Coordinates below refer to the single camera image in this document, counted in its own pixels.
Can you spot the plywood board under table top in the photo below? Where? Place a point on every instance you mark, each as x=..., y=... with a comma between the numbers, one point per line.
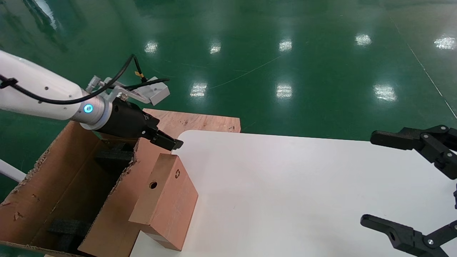
x=207, y=123

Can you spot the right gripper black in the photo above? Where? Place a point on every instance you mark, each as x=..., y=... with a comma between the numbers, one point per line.
x=456, y=198

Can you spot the small cardboard box with hole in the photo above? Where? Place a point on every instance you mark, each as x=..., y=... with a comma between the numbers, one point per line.
x=167, y=200

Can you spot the large open cardboard box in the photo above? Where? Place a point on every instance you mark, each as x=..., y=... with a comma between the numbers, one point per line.
x=117, y=200

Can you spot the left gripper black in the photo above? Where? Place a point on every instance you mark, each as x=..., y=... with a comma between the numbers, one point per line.
x=123, y=121

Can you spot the white tube frame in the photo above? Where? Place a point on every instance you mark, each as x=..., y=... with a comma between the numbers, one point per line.
x=10, y=173

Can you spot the black foam insert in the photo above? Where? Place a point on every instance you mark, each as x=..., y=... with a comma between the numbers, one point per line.
x=69, y=232
x=114, y=155

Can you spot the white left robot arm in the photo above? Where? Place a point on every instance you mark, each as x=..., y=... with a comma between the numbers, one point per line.
x=39, y=92

